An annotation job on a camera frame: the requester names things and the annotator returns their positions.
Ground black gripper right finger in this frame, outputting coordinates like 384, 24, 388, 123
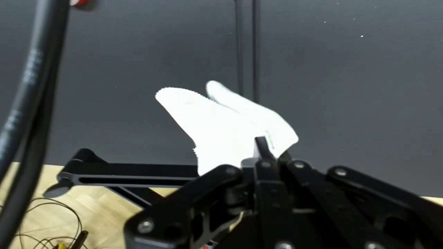
276, 151, 443, 249

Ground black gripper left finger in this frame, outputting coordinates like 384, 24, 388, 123
124, 136, 286, 249

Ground white cloth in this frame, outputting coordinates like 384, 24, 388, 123
154, 79, 301, 177

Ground black stand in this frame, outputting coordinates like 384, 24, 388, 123
57, 0, 262, 209

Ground thin loose wires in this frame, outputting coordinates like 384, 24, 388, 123
0, 198, 89, 249

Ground thick black cable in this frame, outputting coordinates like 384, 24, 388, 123
0, 0, 71, 249

